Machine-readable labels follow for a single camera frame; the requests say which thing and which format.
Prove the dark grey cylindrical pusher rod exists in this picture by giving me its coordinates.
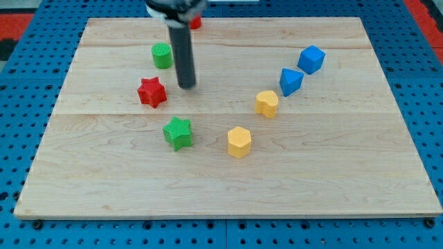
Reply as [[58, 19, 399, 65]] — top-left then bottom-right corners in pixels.
[[168, 24, 196, 89]]

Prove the red block behind arm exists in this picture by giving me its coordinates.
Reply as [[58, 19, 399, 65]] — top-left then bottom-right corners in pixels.
[[189, 15, 202, 30]]

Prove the red star block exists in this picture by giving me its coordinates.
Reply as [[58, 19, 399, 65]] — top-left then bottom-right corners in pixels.
[[137, 77, 168, 108]]

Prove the green star block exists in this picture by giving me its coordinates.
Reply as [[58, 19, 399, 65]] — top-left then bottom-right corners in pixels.
[[163, 116, 192, 151]]

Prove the yellow hexagon block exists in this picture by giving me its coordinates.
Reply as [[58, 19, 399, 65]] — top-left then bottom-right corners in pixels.
[[228, 127, 252, 158]]

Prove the green cylinder block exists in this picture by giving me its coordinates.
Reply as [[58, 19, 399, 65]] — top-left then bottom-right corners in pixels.
[[151, 43, 172, 69]]

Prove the yellow heart block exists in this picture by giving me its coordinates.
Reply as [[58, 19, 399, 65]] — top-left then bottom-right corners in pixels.
[[255, 91, 279, 118]]

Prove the blue triangle block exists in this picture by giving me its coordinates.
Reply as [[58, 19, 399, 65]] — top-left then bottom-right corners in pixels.
[[279, 68, 304, 97]]

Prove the blue cube block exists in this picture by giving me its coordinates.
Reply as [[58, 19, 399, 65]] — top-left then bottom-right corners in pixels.
[[297, 45, 325, 75]]

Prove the wooden board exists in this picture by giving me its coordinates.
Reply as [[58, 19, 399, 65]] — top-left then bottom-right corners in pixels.
[[15, 17, 442, 220]]

